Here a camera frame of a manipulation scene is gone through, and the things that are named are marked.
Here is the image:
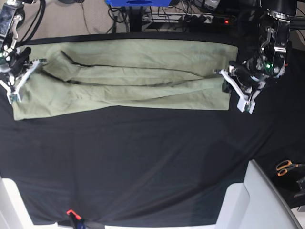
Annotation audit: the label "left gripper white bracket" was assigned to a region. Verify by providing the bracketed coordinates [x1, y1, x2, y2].
[214, 61, 266, 114]

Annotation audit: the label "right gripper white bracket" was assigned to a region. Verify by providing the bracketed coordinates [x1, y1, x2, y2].
[0, 47, 47, 104]

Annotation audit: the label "light green T-shirt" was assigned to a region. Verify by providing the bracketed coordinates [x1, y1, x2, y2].
[12, 39, 238, 120]

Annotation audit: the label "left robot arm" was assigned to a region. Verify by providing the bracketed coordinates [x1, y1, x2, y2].
[215, 0, 297, 114]

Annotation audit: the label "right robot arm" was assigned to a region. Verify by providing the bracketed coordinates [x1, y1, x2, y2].
[0, 0, 47, 104]

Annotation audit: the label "black table cloth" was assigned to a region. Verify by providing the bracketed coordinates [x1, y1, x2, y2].
[0, 33, 305, 227]

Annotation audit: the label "white bin right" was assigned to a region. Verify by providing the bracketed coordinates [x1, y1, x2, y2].
[215, 160, 302, 229]

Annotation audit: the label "white bin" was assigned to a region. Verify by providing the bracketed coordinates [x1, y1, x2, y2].
[0, 178, 58, 229]
[215, 160, 302, 229]

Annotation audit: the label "white bin left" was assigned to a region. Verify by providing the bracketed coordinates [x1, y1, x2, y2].
[0, 178, 58, 229]

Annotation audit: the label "blue plastic box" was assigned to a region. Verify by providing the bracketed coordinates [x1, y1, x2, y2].
[106, 0, 172, 7]

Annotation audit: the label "black table leg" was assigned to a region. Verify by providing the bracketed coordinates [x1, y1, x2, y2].
[128, 6, 147, 32]

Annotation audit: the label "red black clamp front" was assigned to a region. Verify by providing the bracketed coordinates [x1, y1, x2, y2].
[66, 209, 87, 229]

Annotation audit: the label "orange handled scissors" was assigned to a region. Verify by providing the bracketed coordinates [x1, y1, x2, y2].
[276, 160, 305, 177]

